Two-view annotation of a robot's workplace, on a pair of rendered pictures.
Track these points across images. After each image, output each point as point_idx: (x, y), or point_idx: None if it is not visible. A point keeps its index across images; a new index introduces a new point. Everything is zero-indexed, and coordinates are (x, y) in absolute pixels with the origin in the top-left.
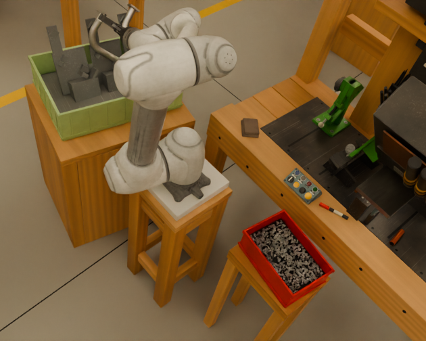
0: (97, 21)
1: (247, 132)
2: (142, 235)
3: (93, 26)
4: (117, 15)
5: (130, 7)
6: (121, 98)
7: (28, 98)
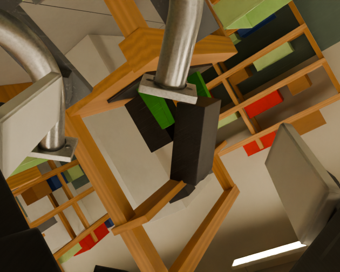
0: (187, 55)
1: None
2: None
3: (196, 21)
4: (89, 85)
5: (62, 145)
6: None
7: None
